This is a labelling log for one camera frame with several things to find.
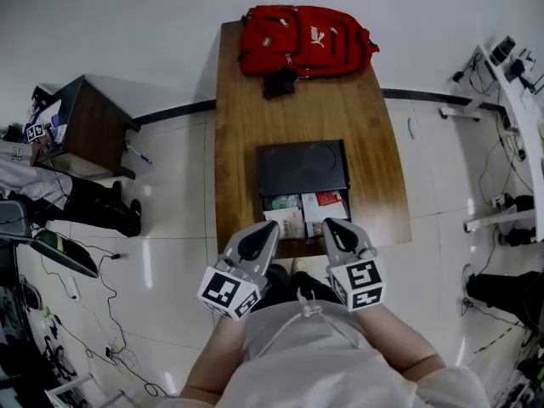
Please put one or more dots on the person's white shoe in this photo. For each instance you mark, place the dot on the person's white shoe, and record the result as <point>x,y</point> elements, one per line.
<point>299,265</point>

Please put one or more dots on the small black device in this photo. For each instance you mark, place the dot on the small black device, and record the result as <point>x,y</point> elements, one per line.
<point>516,67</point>

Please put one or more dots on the teal strip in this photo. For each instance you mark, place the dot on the teal strip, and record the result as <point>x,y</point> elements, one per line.
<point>411,128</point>

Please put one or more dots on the white and blue pen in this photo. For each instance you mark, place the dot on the white and blue pen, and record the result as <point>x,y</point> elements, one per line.
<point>139,154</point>

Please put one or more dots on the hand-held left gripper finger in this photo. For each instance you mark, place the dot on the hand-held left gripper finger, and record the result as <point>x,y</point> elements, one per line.
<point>273,251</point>
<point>246,233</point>

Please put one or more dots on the white desk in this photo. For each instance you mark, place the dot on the white desk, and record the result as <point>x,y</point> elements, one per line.
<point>523,117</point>

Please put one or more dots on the white booklet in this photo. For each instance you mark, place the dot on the white booklet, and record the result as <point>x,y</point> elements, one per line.
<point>291,221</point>

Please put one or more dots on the person's white shirt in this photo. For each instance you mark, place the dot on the person's white shirt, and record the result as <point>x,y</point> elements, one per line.
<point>314,376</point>

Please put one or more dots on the yellow and black strip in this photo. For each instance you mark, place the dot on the yellow and black strip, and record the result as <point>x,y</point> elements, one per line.
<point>499,338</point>

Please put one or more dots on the black board with green patch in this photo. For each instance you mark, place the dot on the black board with green patch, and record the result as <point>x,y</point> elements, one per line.
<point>72,253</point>

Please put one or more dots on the person's black trousers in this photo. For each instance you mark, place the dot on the person's black trousers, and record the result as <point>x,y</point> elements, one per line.
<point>306,283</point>

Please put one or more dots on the black box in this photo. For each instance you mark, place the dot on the black box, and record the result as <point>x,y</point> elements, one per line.
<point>302,168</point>

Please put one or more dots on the green packet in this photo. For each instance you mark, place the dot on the green packet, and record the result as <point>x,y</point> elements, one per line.
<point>285,202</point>

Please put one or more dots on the drawer with paper items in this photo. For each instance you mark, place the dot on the drawer with paper items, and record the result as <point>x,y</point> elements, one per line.
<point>268,203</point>

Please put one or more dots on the dark brown side cabinet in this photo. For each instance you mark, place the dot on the dark brown side cabinet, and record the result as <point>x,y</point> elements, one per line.
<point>98,130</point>

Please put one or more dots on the grey mesh chair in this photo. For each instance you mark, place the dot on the grey mesh chair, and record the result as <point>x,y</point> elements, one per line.
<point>15,219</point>

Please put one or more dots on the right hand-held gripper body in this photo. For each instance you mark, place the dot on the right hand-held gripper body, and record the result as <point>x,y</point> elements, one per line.
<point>363,283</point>

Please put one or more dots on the white power strip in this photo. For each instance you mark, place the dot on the white power strip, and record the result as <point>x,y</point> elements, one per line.
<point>503,201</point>

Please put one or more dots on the small black pouch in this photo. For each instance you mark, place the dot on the small black pouch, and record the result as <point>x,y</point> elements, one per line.
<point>278,84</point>

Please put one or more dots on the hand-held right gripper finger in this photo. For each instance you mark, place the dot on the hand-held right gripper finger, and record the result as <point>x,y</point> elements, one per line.
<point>330,251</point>
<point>359,234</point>

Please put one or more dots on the red backpack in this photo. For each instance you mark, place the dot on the red backpack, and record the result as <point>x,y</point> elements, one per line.
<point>306,36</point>

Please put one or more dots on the person's right forearm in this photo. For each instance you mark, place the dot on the person's right forearm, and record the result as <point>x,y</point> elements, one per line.
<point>395,338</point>

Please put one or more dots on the white frame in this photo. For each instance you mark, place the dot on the white frame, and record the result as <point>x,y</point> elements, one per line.
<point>76,391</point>

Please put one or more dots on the small picture card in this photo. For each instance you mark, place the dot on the small picture card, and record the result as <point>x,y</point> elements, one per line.
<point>315,230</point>

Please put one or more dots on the person's left forearm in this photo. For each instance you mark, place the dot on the person's left forearm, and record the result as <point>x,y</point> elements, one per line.
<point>212,359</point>

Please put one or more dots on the black camera lens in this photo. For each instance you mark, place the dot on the black camera lens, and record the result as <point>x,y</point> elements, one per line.
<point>502,49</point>

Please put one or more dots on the white envelope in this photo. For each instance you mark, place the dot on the white envelope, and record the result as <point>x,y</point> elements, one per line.
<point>312,213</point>

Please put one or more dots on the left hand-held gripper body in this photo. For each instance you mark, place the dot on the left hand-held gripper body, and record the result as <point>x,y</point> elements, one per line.
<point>223,291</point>

